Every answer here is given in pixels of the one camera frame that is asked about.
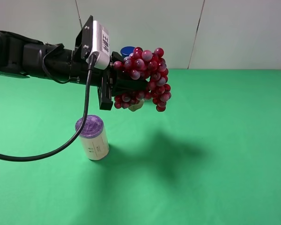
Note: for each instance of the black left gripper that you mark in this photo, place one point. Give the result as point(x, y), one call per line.
point(109, 82)

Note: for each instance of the purple garbage bag roll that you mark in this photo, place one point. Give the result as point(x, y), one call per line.
point(94, 139)

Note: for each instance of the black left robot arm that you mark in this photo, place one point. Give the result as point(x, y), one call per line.
point(23, 57)

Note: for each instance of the red artificial grape bunch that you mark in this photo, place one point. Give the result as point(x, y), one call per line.
point(145, 65)

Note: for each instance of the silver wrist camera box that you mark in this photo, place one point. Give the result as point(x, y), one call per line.
point(93, 39)

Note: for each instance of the blue cap yogurt bottle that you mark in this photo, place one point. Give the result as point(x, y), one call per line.
point(125, 52)

